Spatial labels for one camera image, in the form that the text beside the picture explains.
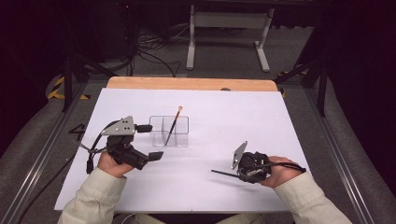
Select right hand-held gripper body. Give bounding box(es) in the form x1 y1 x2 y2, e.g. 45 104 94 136
231 140 273 185

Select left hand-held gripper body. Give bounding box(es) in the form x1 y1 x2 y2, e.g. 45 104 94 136
100 115 150 172

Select clear plastic divided organizer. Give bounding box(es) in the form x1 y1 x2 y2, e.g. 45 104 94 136
148 115 191 148

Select dark thin brush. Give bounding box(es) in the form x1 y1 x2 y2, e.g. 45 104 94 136
210 169 241 179

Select dark brush with brown bristles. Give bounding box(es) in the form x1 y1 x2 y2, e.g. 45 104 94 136
163 105 184 147

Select person's left hand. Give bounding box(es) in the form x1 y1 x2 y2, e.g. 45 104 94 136
96 150 135 179

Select person's right hand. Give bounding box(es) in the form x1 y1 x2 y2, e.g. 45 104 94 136
259 155 304 189

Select white paper sheet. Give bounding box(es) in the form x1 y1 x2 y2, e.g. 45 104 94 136
53 87 312 213

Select person's beige trousers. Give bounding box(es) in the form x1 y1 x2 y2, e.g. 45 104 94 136
120 212 265 224

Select black tripod stand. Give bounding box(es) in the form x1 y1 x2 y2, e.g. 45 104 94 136
273 57 329 119
61 50 110 114

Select yellow black hazard tape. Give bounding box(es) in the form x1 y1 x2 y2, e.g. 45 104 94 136
46 75 92 101
276 68 310 98

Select white metal stand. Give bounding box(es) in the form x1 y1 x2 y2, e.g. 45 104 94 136
185 5 276 74

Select left hand-held gripper cable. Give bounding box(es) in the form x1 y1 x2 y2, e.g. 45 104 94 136
17 119 120 224

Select hand-held gripper cable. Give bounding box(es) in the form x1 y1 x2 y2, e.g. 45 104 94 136
17 119 120 224
262 161 308 174

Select right hand-held gripper cable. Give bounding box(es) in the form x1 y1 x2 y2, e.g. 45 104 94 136
262 161 308 174

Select bundle of black floor cables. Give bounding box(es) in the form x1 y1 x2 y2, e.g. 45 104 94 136
122 24 191 78

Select aluminium floor rail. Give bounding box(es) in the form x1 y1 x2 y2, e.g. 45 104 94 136
0 81 90 224
302 87 376 224

